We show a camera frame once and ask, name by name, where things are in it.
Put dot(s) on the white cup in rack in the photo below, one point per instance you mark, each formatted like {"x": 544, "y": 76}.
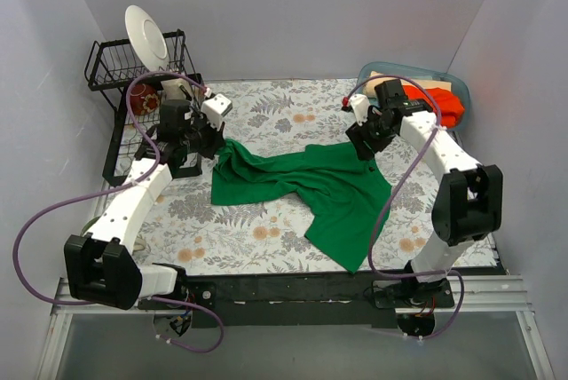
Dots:
{"x": 177, "y": 88}

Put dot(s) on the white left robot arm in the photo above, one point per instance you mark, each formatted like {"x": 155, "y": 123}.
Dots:
{"x": 100, "y": 266}

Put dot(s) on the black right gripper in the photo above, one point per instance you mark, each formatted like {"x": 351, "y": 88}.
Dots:
{"x": 361, "y": 142}

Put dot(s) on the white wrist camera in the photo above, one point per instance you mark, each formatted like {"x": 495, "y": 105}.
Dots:
{"x": 216, "y": 108}
{"x": 359, "y": 105}

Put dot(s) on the white plate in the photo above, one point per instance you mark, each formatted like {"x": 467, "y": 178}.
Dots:
{"x": 146, "y": 39}

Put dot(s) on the clear blue plastic bin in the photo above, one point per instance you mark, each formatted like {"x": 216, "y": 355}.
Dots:
{"x": 459, "y": 88}

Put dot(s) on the green floral mug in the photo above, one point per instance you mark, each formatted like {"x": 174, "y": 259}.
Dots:
{"x": 86, "y": 230}

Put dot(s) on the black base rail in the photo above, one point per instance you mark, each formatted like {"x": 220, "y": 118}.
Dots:
{"x": 294, "y": 299}

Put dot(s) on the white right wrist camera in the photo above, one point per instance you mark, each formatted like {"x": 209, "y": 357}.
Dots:
{"x": 359, "y": 105}

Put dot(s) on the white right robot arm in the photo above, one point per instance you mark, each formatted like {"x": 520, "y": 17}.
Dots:
{"x": 468, "y": 204}

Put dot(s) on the red floral bowl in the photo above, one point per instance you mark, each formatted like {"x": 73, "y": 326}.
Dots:
{"x": 144, "y": 99}

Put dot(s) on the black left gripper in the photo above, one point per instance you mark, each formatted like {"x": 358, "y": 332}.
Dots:
{"x": 212, "y": 141}

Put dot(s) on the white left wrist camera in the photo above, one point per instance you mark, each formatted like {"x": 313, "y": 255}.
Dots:
{"x": 216, "y": 108}

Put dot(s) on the beige rolled t shirt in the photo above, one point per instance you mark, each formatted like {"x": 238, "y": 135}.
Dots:
{"x": 439, "y": 83}

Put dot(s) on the black wire dish rack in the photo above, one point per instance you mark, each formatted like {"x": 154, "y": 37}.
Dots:
{"x": 110, "y": 68}

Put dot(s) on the floral table mat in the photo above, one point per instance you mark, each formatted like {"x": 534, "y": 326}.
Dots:
{"x": 269, "y": 118}

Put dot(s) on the green t shirt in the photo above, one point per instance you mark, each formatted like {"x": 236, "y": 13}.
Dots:
{"x": 344, "y": 194}

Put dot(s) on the orange rolled t shirt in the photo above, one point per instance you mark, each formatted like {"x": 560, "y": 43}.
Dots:
{"x": 451, "y": 108}

